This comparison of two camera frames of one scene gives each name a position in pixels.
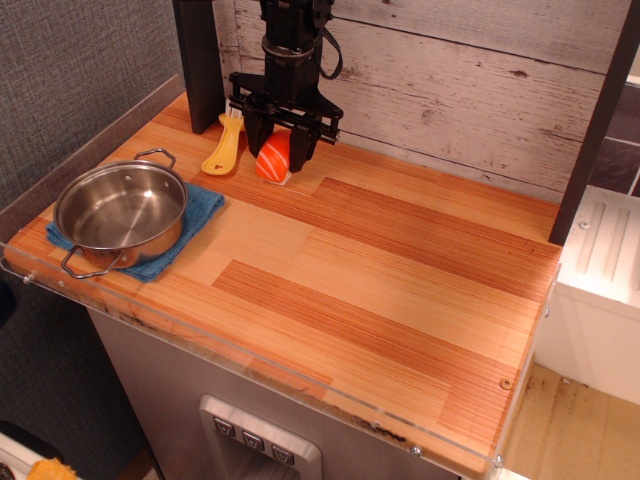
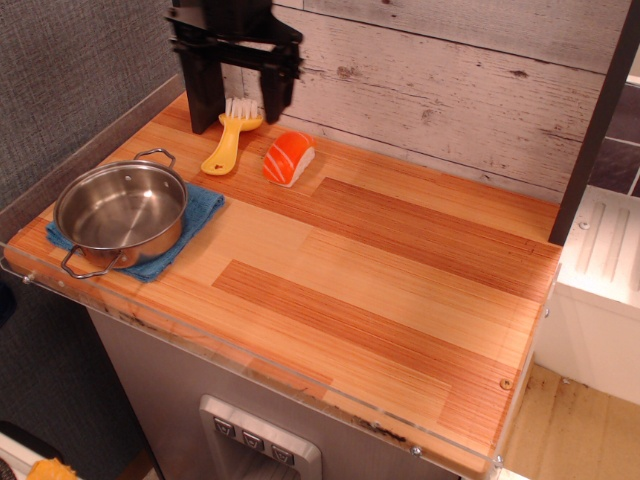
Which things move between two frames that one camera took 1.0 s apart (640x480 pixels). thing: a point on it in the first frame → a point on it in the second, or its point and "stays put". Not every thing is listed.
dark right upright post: (600, 116) stays put
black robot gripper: (286, 103) → (200, 25)
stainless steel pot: (128, 213) stays put
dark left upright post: (197, 44) stays put
